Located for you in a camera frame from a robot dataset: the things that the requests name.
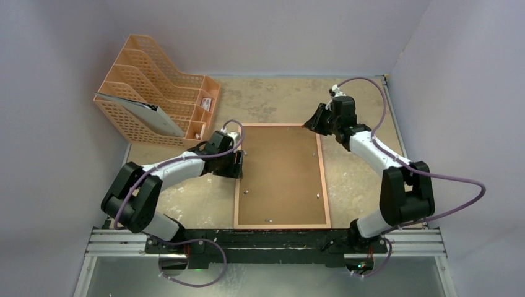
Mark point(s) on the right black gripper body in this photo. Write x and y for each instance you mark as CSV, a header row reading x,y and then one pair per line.
x,y
322,119

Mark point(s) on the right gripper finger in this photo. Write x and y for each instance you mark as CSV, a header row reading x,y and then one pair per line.
x,y
320,113
319,126

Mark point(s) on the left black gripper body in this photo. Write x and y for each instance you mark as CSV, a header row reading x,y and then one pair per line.
x,y
228,166

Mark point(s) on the pink picture frame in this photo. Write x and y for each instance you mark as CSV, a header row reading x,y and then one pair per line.
x,y
283,184

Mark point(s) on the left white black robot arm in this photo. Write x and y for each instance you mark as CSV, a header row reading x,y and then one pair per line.
x,y
132,198

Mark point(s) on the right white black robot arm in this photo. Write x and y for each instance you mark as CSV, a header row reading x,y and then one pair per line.
x,y
406,193

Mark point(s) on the red white small box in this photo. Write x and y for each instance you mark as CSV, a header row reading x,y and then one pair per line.
x,y
206,103

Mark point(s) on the grey folder in organizer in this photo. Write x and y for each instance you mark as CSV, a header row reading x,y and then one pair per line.
x,y
152,115

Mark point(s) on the orange plastic file organizer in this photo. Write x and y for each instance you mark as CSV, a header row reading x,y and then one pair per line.
x,y
150,101

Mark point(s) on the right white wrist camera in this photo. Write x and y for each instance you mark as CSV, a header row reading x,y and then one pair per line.
x,y
334,92

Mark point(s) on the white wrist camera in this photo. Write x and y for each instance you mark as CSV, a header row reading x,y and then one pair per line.
x,y
334,92
235,136

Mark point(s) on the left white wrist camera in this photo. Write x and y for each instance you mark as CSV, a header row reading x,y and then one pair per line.
x,y
235,136

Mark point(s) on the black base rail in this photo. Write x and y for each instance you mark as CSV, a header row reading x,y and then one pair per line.
x,y
330,247

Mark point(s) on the aluminium extrusion rail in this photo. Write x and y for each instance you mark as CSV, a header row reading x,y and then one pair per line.
x,y
405,243

